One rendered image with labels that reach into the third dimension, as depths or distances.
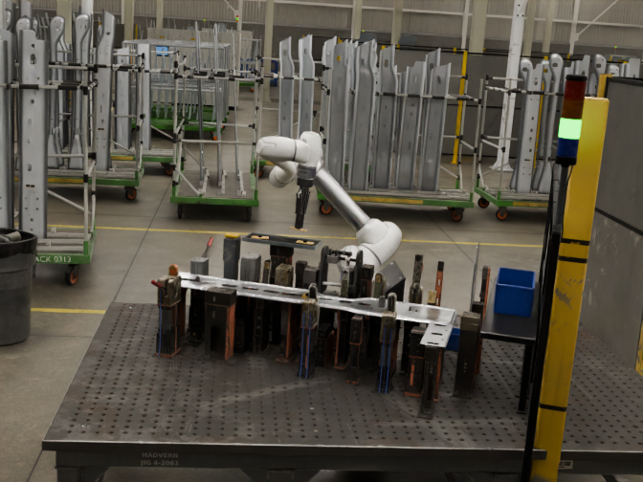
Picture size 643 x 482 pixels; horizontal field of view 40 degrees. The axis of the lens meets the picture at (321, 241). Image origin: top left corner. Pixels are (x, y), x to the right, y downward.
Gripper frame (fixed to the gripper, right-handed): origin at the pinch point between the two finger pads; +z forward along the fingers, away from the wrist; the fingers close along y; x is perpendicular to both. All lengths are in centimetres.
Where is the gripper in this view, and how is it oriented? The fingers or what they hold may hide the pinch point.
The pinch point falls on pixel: (299, 220)
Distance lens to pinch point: 409.4
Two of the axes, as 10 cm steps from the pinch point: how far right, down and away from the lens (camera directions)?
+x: 9.3, 1.9, -3.0
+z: -1.4, 9.7, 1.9
